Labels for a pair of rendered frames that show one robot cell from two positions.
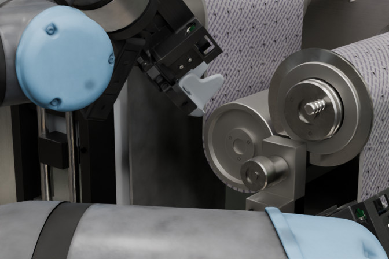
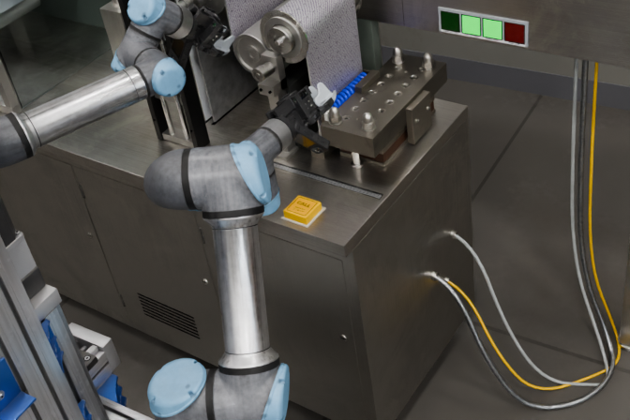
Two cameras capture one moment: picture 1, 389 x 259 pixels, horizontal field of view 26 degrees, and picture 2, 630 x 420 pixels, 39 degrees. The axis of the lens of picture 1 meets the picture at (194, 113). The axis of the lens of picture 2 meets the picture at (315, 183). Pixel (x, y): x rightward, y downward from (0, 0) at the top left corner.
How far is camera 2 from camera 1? 1.32 m
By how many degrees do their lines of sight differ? 21
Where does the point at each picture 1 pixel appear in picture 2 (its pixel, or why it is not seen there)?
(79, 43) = (172, 74)
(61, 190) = not seen: hidden behind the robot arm
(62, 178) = not seen: hidden behind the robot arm
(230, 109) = (244, 37)
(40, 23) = (157, 70)
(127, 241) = (200, 159)
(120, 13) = (182, 33)
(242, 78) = (249, 13)
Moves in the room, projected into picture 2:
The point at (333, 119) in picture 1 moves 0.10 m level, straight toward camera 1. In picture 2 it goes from (290, 44) to (285, 65)
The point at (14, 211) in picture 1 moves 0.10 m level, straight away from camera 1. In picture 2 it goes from (173, 155) to (163, 127)
